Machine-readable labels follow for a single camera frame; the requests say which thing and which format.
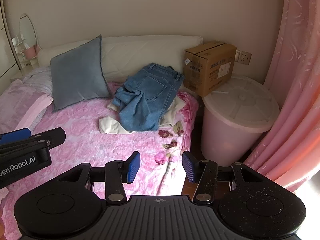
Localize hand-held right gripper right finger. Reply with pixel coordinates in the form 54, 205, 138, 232
182, 151, 263, 204

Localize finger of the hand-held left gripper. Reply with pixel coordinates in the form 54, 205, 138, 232
0, 128, 32, 144
0, 127, 66, 154

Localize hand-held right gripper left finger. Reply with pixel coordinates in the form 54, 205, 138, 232
57, 151, 141, 207

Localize light blue jeans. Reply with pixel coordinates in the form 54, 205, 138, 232
112, 63, 185, 132

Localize pink floral blanket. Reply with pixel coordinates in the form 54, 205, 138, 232
0, 81, 200, 235

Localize folded pink quilt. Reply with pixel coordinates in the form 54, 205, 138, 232
0, 79, 54, 134

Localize pale pink plastic bin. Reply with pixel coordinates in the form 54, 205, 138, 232
201, 105, 272, 167

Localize cream garment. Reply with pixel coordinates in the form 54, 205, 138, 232
98, 95, 187, 135

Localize lilac striped pillow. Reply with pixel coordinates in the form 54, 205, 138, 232
22, 67, 54, 98

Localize grey-blue pillow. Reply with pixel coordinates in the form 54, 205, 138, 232
50, 35, 112, 111

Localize white wardrobe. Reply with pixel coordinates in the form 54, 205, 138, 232
0, 0, 23, 80

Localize pink cup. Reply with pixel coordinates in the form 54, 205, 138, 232
23, 46, 37, 59

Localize translucent white bin lid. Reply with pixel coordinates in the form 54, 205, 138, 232
202, 74, 280, 130

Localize white vanity shelf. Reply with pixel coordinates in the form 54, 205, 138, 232
11, 35, 40, 70

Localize cardboard box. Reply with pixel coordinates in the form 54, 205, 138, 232
184, 41, 237, 97

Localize oval mirror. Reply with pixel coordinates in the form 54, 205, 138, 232
19, 14, 38, 53

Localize long white pillow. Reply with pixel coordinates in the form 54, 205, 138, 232
37, 35, 203, 83

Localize pink curtain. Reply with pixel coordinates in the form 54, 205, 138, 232
244, 0, 320, 193

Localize white wall socket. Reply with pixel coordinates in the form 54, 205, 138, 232
235, 50, 251, 65

